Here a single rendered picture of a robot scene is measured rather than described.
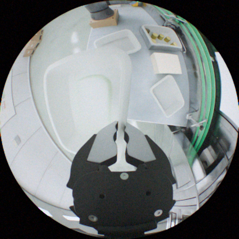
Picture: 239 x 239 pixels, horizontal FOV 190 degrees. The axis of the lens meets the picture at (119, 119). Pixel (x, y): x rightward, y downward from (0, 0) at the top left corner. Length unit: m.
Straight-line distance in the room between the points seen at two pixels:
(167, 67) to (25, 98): 3.51
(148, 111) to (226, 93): 0.65
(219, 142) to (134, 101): 0.81
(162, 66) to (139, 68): 0.14
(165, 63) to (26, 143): 3.36
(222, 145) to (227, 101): 0.33
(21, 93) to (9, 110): 0.79
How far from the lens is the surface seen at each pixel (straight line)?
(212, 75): 0.61
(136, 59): 0.50
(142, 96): 0.49
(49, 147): 3.36
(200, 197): 0.57
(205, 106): 0.59
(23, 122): 3.15
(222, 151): 0.80
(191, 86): 0.64
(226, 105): 0.68
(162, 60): 0.46
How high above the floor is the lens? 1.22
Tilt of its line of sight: 61 degrees down
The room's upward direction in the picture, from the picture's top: 168 degrees counter-clockwise
